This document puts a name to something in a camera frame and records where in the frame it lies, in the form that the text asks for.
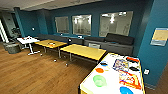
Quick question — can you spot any blue plastic bowl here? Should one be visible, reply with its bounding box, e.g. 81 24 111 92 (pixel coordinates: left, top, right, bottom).
119 85 135 94

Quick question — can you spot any wooden top office table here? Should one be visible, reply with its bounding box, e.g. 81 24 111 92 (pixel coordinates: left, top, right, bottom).
34 39 69 58
59 44 108 66

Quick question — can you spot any black bowl blue rim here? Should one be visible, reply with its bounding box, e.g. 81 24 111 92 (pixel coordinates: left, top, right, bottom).
100 62 110 68

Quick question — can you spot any dark grey sofa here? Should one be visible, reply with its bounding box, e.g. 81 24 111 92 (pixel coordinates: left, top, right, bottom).
37 32 135 56

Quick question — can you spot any large interior window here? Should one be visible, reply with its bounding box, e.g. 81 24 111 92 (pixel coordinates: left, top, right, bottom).
98 10 134 38

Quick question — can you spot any red flat tray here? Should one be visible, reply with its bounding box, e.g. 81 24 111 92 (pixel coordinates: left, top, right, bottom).
125 56 141 63

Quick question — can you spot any small black bowl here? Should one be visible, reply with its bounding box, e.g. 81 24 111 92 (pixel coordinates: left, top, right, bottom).
128 66 140 72

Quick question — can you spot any small white table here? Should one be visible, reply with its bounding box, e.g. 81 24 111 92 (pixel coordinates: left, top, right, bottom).
16 36 41 56

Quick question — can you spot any red Hedbanz game box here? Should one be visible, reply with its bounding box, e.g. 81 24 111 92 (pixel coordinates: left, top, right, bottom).
118 71 143 91

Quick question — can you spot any grey round ottoman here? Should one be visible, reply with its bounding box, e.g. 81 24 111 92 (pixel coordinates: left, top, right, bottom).
2 41 22 55

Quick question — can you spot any white wall outlet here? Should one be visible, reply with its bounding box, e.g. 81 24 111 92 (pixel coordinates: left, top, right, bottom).
143 68 151 76

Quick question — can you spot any yellow wall poster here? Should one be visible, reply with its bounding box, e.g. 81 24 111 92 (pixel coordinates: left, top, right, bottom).
149 27 168 47

